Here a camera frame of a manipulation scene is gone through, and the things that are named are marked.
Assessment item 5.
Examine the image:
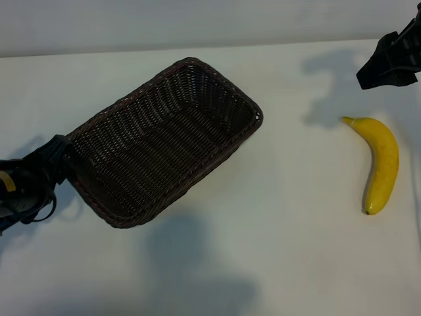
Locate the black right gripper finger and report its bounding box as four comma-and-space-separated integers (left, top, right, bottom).
360, 68, 419, 91
356, 31, 401, 82

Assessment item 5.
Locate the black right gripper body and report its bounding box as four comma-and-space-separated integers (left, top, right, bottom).
390, 16, 421, 72

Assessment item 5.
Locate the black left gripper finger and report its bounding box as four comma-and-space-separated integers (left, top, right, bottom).
42, 134, 72, 165
52, 162, 70, 186

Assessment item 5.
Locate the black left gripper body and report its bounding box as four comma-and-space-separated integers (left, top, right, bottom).
0, 154, 57, 228

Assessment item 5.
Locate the yellow banana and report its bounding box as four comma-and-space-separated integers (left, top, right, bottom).
340, 116, 401, 217

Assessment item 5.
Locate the dark brown woven basket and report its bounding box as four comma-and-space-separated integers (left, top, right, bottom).
65, 57, 264, 230

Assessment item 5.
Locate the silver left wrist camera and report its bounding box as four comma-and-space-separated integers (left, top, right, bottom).
0, 196, 37, 219

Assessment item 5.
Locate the black cable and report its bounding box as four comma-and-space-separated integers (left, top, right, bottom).
19, 192, 57, 225

